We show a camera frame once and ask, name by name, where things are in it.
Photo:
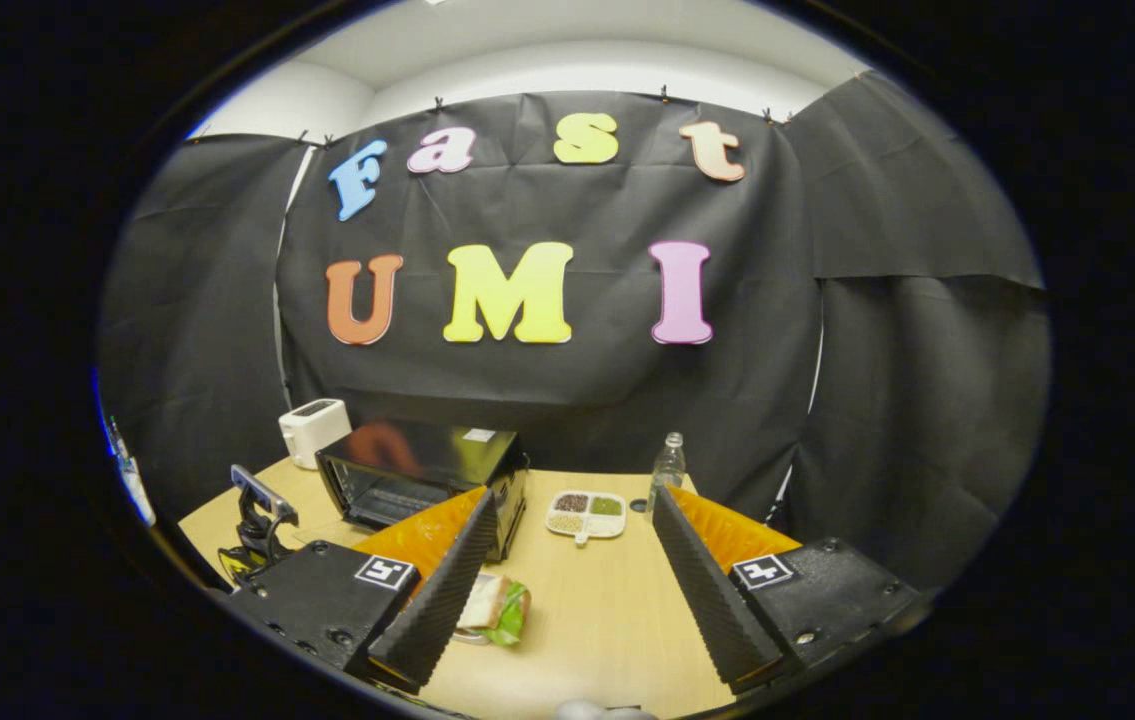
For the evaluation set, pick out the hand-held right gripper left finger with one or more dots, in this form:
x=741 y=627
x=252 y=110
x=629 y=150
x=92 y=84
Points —
x=447 y=590

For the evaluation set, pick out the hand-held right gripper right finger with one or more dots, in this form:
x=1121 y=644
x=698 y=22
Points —
x=712 y=590

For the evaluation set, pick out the sandwich with lettuce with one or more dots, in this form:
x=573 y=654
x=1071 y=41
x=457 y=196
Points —
x=497 y=608

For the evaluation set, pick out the black electric oven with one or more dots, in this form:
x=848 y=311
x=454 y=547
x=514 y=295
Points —
x=407 y=455

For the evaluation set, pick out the small white plate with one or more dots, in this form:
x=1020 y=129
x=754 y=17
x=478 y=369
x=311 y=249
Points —
x=472 y=637

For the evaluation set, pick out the white toaster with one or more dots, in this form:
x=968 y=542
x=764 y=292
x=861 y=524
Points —
x=312 y=430

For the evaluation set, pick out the clear plastic water bottle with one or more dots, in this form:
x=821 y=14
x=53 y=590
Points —
x=667 y=475

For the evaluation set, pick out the white divided dish with grains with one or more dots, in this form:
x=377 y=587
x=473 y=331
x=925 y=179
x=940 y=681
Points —
x=587 y=512

